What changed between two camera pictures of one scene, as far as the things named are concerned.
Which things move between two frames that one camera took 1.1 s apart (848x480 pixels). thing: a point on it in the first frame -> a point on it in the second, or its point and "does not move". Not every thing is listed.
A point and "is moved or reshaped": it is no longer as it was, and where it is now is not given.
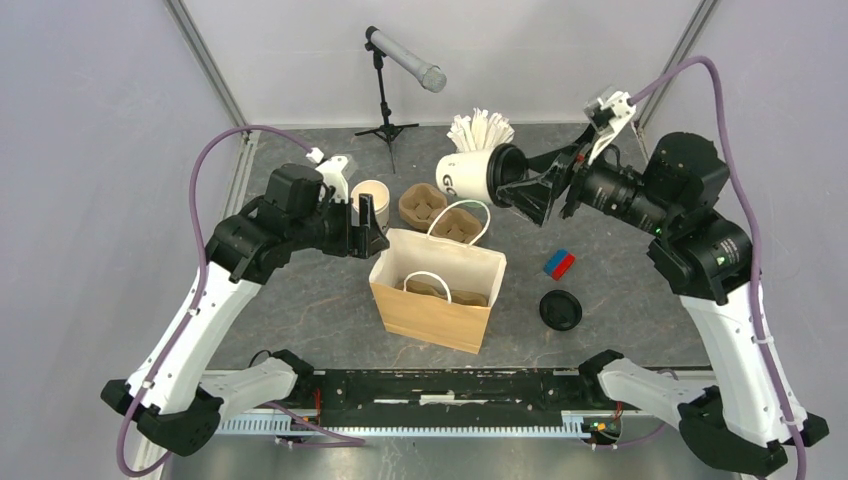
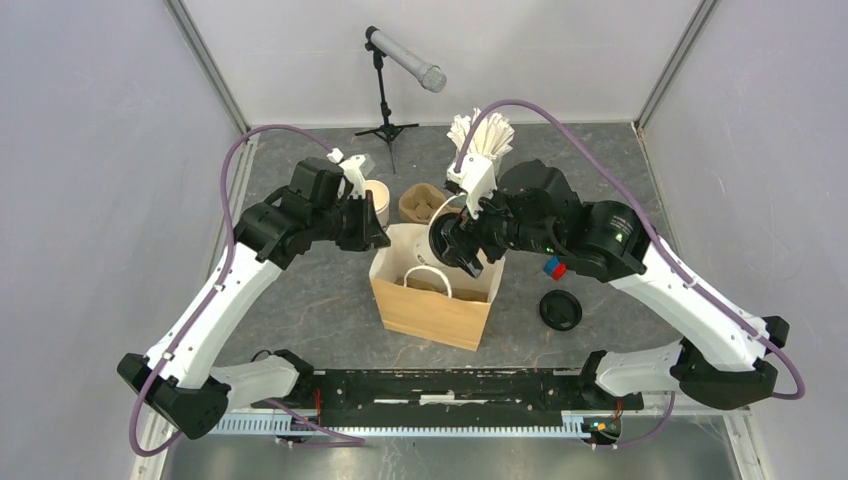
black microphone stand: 386,131 does not move
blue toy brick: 554,261 does not move
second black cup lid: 560,309 does not move
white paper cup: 464,173 is moved or reshaped
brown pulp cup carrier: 419,205 does not move
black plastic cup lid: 507,164 -> 451,241
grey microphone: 432,77 does not move
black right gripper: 535,197 -> 487,202
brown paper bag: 436,290 does not move
